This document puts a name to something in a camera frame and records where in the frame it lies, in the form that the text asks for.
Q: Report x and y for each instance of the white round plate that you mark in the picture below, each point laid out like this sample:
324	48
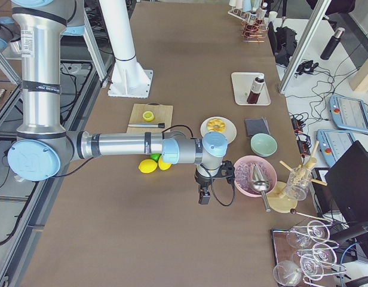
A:
230	132

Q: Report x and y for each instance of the wooden mug tree stand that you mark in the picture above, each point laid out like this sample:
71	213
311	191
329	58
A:
278	200

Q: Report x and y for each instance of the steel ice scoop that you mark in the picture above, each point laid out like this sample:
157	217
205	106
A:
260	185

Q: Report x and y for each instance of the green lime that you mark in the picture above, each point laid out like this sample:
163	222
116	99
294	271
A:
155	156

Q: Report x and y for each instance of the grey folded cloth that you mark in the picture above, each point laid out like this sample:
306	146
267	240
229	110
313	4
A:
255	126

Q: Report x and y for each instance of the black monitor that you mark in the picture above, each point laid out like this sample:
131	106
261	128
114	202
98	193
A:
348	182

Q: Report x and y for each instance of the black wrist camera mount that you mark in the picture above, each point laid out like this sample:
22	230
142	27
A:
227	171

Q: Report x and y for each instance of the far blue teach pendant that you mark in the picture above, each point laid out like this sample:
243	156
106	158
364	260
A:
349	113

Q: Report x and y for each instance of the cream rectangular tray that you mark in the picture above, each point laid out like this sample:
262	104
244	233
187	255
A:
242	83

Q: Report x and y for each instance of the copper wire bottle rack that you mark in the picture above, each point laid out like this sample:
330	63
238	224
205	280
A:
256	32

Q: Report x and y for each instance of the mint green bowl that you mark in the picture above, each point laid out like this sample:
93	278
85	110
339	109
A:
263	145

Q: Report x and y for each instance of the black thermos bottle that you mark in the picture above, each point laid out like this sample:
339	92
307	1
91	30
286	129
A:
332	44

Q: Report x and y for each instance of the aluminium frame post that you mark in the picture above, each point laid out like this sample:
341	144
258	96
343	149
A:
307	35

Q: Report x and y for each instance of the clear glass jar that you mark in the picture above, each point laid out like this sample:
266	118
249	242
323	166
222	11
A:
297	185

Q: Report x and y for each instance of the wine glass rack tray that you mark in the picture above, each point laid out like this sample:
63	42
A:
305	255

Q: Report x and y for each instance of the blue teach pendant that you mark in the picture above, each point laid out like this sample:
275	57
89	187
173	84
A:
334	143
349	113

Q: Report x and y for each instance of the yellow lemon far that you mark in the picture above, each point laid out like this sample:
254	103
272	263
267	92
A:
163	165

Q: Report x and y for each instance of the braided ring donut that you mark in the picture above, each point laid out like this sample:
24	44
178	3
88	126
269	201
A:
216	125

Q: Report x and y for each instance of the yellow lemon near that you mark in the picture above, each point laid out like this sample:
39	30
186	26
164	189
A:
148	166

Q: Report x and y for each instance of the steel muddler rod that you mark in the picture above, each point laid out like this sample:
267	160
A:
147	125

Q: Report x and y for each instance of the pink bowl with ice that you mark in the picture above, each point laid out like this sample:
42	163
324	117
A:
243	174

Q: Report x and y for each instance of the near blue teach pendant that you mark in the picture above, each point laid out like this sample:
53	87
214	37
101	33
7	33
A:
334	143

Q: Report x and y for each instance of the dark juice bottle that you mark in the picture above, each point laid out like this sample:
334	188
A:
256	88

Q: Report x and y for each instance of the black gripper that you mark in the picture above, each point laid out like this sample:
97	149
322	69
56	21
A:
202	180

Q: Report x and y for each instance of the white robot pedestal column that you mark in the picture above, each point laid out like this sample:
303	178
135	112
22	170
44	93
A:
129	79

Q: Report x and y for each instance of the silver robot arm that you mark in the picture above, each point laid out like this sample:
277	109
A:
44	147
10	36

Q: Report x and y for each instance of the bamboo cutting board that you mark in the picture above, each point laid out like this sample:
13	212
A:
161	118

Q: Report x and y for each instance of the half lemon slice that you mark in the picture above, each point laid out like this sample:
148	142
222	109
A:
148	116

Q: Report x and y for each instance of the yellow lemon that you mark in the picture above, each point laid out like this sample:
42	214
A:
148	166
163	165

